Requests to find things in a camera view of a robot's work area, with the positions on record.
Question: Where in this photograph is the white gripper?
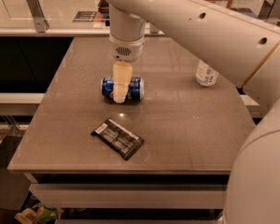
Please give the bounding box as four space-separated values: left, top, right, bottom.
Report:
109 33 145 104

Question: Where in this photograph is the blue pepsi can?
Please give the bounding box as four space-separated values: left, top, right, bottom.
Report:
101 77 144 101

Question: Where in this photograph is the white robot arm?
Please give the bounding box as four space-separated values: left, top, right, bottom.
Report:
106 0 280 224

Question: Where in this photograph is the black snack bar wrapper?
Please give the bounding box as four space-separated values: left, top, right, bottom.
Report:
91 119 145 161

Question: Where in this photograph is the clear plastic water bottle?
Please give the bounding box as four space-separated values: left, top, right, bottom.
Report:
195 60 218 87

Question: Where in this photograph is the grey table drawer front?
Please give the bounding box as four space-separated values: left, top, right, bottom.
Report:
30 184 226 209

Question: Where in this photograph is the green snack bag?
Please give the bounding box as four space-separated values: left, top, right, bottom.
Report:
15 203 60 224

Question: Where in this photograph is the left metal railing post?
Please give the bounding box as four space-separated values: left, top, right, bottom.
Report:
26 0 49 33

